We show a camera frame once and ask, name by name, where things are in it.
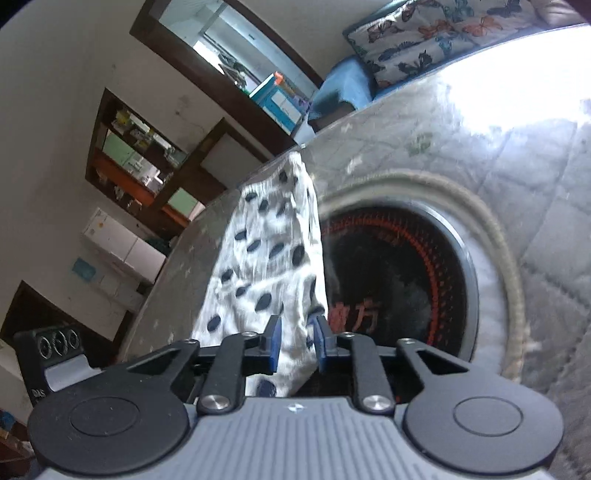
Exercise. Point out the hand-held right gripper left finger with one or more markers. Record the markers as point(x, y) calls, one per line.
point(275, 341)

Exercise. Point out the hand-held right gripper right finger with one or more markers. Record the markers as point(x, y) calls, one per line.
point(318, 344)

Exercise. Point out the white polka dot garment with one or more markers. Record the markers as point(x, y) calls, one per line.
point(258, 258)

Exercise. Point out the dark wooden cabinet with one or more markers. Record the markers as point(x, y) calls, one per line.
point(27, 304)

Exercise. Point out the black round induction cooktop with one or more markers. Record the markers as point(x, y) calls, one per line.
point(392, 277)

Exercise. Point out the white cardboard box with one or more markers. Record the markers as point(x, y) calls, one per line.
point(108, 235)
point(145, 261)

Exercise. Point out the teal box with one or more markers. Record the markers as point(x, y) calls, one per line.
point(277, 104)

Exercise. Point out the blue chair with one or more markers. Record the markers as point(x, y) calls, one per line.
point(341, 87)

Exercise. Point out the butterfly print pillow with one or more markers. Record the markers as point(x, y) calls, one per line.
point(415, 41)

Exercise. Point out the blue wall sticker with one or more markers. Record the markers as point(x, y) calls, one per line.
point(84, 269)

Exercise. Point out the dark wooden wall shelf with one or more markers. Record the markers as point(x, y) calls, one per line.
point(134, 189)

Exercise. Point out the dark wooden window frame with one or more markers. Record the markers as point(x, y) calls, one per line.
point(194, 64)

